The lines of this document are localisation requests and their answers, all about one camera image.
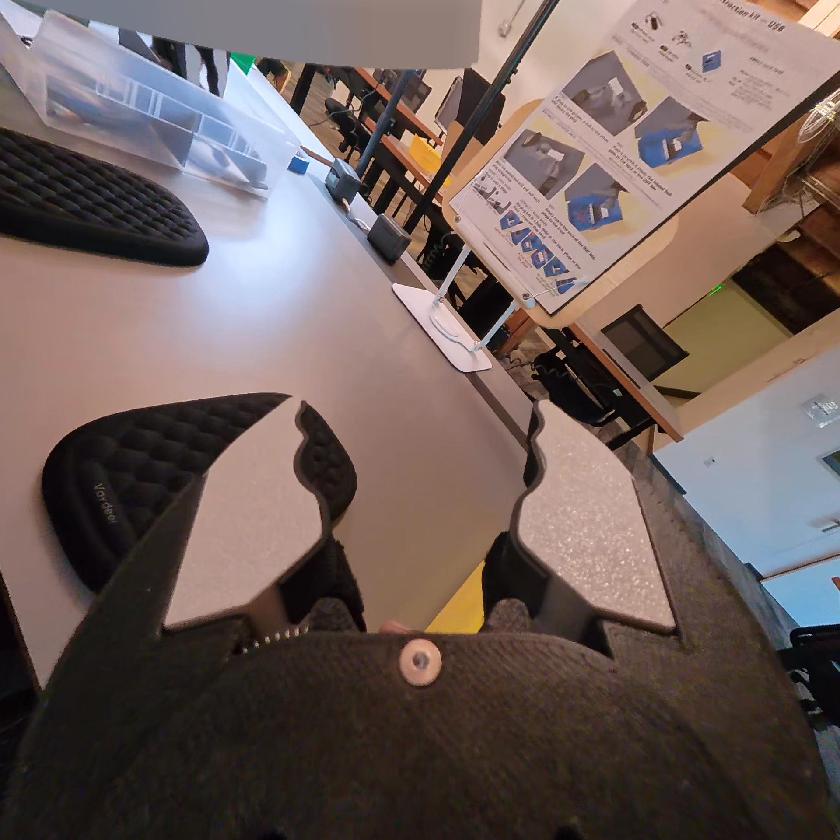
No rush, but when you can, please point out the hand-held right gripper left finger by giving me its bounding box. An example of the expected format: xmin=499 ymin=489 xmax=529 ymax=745
xmin=163 ymin=397 xmax=332 ymax=634

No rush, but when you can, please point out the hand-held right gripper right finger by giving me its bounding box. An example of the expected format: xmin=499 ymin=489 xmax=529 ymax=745
xmin=508 ymin=399 xmax=678 ymax=643

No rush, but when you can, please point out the yellow plastic bin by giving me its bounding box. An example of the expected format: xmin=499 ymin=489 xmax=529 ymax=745
xmin=425 ymin=561 xmax=488 ymax=635

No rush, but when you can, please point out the clear plastic tray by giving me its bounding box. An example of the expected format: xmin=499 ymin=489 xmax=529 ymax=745
xmin=0 ymin=10 xmax=304 ymax=199

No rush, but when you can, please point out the black quilted pad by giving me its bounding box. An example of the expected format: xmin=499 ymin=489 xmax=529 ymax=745
xmin=0 ymin=126 xmax=211 ymax=269
xmin=41 ymin=392 xmax=358 ymax=595

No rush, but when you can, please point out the black office chair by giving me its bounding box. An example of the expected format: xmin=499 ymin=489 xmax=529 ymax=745
xmin=530 ymin=348 xmax=621 ymax=429

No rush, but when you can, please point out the wooden office desk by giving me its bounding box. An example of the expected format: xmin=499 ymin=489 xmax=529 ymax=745
xmin=570 ymin=322 xmax=685 ymax=444

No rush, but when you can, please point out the wooden display board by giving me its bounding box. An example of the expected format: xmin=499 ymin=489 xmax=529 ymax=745
xmin=441 ymin=97 xmax=681 ymax=330

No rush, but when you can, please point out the black power adapter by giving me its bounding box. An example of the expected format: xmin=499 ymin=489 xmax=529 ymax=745
xmin=325 ymin=157 xmax=362 ymax=199
xmin=365 ymin=213 xmax=412 ymax=265

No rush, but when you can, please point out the printed instruction sheet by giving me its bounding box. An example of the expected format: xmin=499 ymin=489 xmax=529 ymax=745
xmin=449 ymin=0 xmax=840 ymax=317

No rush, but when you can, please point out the small yellow bin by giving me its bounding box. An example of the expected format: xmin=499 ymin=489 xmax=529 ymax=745
xmin=409 ymin=134 xmax=455 ymax=189

